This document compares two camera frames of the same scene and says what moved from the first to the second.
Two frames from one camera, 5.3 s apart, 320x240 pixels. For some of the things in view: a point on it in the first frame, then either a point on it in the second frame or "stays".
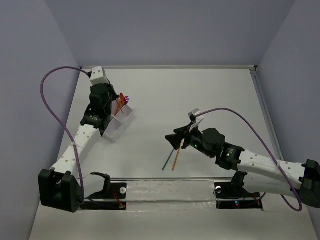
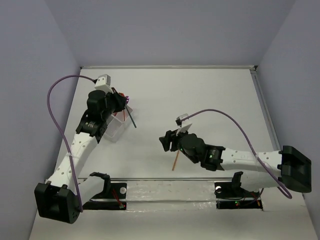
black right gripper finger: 175,139 -> 165,140
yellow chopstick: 178,154 stays
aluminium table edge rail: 175,67 stays
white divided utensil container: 117,123 stays
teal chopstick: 168,159 -> 129,114
